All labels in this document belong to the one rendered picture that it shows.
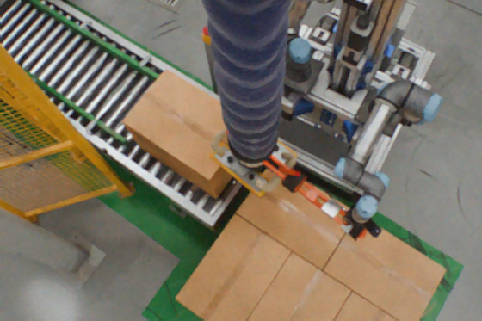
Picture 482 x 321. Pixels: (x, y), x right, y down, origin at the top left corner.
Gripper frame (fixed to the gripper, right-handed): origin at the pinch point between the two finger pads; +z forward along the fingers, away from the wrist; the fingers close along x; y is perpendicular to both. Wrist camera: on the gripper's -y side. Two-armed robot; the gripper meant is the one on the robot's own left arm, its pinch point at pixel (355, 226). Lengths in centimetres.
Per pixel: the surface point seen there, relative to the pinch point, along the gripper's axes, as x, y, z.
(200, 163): 19, 82, 24
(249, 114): 10, 53, -64
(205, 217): 35, 68, 60
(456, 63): -191, 11, 118
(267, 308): 51, 8, 65
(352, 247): -7, -7, 64
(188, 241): 49, 79, 119
